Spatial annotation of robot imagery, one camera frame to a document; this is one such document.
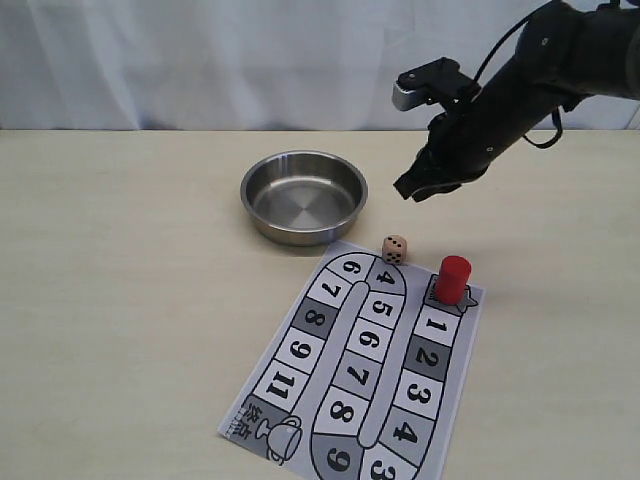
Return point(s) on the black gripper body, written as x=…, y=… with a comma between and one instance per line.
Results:
x=503, y=112

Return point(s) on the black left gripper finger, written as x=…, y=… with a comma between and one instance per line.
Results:
x=409, y=184

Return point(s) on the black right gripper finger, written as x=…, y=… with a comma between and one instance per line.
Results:
x=423, y=192

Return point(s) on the wooden die black dots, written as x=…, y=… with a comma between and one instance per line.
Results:
x=394, y=249

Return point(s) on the red cylinder game piece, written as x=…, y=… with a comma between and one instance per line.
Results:
x=453, y=275

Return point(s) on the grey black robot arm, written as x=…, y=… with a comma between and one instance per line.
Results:
x=563, y=56

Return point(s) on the stainless steel round bowl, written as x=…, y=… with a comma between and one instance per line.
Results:
x=303, y=198

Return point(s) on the printed number board sheet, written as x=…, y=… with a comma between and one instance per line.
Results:
x=363, y=378

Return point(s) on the white background curtain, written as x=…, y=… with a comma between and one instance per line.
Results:
x=234, y=65

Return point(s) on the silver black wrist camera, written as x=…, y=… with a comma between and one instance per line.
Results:
x=437, y=82

